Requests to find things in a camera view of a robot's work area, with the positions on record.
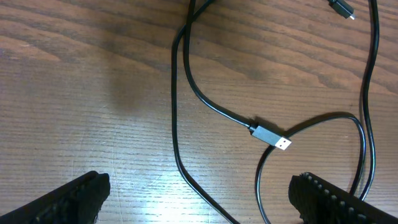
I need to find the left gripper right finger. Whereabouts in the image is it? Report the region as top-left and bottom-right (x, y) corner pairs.
(289, 172), (397, 224)

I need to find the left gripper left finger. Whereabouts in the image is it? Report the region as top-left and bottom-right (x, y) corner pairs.
(1, 171), (111, 224)

